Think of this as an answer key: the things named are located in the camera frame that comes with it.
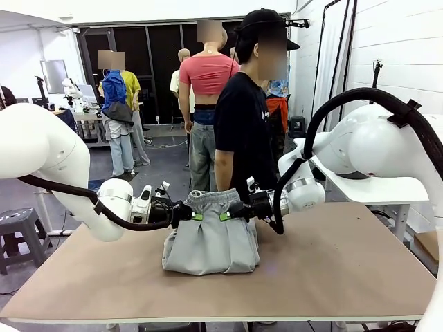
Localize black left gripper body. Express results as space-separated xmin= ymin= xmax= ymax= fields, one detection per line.
xmin=151 ymin=199 xmax=184 ymax=228

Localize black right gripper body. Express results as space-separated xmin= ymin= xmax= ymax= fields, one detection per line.
xmin=242 ymin=200 xmax=276 ymax=222

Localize gray training pants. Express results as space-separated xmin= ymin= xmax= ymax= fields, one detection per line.
xmin=161 ymin=188 xmax=261 ymax=277

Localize person's right forearm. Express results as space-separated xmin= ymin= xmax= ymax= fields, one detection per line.
xmin=214 ymin=149 xmax=239 ymax=192

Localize person in black t-shirt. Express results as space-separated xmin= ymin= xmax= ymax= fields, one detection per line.
xmin=213 ymin=8 xmax=301 ymax=194

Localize small black stool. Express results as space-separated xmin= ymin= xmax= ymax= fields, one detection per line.
xmin=289 ymin=116 xmax=307 ymax=139

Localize cluttered background desk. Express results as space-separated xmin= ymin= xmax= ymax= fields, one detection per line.
xmin=51 ymin=103 xmax=108 ymax=148

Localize mannequin in blue jacket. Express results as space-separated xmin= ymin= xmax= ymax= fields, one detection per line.
xmin=98 ymin=50 xmax=136 ymax=179

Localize white side table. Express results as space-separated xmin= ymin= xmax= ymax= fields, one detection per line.
xmin=293 ymin=137 xmax=432 ymax=243

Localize mannequin in pink top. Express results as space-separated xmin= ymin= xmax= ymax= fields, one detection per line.
xmin=178 ymin=19 xmax=242 ymax=193

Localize gray plastic stool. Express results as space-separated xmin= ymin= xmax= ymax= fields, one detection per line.
xmin=0 ymin=207 xmax=53 ymax=276

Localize small white background robot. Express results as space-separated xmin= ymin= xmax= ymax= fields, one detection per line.
xmin=61 ymin=77 xmax=84 ymax=104

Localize bald mannequin in cream shirt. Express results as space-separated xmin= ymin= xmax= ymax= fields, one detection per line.
xmin=169 ymin=48 xmax=195 ymax=134

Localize curved black stand pole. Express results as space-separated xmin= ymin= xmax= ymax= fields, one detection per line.
xmin=311 ymin=0 xmax=342 ymax=117

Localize black tripod by background desk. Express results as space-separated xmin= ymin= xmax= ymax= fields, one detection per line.
xmin=33 ymin=74 xmax=48 ymax=101

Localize brown cardboard box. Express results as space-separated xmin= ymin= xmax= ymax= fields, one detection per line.
xmin=413 ymin=230 xmax=440 ymax=267

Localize black baseball cap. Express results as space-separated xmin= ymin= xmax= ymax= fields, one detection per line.
xmin=235 ymin=8 xmax=301 ymax=52

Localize background person in dark clothes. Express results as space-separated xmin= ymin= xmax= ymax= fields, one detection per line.
xmin=0 ymin=85 xmax=17 ymax=111

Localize straight black stand pole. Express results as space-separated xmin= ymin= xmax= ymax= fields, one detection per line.
xmin=334 ymin=0 xmax=350 ymax=87

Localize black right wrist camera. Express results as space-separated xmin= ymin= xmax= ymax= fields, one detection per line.
xmin=247 ymin=188 xmax=269 ymax=205

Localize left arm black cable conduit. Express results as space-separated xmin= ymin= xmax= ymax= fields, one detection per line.
xmin=17 ymin=174 xmax=174 ymax=232

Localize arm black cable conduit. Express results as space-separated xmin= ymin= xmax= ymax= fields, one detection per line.
xmin=17 ymin=174 xmax=174 ymax=232
xmin=273 ymin=87 xmax=443 ymax=236

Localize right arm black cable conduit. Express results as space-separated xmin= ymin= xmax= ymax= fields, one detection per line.
xmin=273 ymin=87 xmax=443 ymax=236

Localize black tripod by white wall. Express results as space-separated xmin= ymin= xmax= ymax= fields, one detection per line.
xmin=370 ymin=59 xmax=384 ymax=104

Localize black head mounted camera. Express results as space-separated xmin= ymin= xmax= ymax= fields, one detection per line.
xmin=284 ymin=17 xmax=311 ymax=29

